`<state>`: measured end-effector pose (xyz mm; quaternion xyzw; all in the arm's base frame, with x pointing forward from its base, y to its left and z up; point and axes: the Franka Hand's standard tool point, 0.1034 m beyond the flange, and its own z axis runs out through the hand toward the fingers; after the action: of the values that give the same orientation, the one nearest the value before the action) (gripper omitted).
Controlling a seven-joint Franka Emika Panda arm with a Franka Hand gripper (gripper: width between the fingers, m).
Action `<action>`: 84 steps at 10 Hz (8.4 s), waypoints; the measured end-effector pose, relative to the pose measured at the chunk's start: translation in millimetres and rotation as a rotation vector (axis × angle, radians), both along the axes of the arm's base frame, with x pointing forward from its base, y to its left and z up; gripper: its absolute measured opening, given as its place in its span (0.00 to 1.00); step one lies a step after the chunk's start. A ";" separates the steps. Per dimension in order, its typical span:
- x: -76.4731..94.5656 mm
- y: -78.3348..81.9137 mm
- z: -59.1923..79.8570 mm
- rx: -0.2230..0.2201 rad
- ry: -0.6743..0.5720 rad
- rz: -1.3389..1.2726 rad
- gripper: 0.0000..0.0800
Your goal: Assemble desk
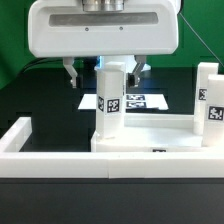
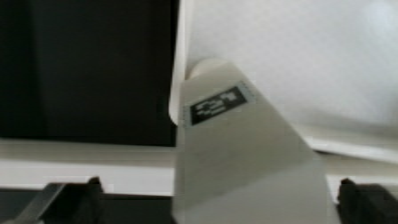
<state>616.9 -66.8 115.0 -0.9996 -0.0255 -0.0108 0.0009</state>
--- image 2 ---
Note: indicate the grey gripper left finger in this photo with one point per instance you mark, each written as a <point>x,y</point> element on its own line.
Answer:
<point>65,204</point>

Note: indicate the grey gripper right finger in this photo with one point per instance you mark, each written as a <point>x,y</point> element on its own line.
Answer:
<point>366,203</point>

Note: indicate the white desk top panel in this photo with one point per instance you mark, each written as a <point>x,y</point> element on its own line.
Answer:
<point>314,49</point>

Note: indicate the white desk leg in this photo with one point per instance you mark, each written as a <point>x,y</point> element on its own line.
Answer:
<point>248,173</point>

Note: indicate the white U-shaped fence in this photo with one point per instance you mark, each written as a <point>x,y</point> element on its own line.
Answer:
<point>135,168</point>

